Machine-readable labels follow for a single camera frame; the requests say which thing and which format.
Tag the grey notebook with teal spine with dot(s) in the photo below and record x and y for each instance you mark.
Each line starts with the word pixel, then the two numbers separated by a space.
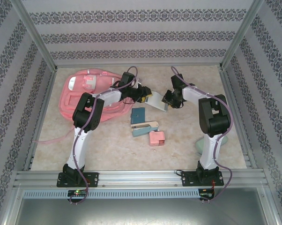
pixel 158 100

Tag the small teal blue booklet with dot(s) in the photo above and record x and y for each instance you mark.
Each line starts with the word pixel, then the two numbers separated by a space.
pixel 138 116

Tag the beige and blue stapler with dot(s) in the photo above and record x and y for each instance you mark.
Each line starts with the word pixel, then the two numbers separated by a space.
pixel 143 130

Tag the pink pencil sharpener box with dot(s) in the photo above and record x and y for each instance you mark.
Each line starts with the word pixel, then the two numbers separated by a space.
pixel 157 138

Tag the pale green pencil case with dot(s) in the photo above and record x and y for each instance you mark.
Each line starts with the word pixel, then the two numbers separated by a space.
pixel 200 147

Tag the pink backpack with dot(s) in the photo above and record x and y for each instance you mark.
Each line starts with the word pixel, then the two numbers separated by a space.
pixel 70 103

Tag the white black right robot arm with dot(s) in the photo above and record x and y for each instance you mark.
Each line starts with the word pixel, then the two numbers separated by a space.
pixel 213 112

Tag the grey metal sheet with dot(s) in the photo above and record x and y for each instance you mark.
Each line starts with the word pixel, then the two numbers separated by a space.
pixel 141 213

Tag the aluminium mounting rail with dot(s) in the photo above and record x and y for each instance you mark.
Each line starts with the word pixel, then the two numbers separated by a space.
pixel 138 178

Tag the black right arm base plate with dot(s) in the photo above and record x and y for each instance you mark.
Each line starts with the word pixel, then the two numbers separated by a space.
pixel 186 179

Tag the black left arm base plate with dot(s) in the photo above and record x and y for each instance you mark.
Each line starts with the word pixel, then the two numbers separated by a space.
pixel 93 179

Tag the aluminium frame post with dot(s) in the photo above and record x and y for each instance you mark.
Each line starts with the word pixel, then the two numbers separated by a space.
pixel 32 30
pixel 242 30

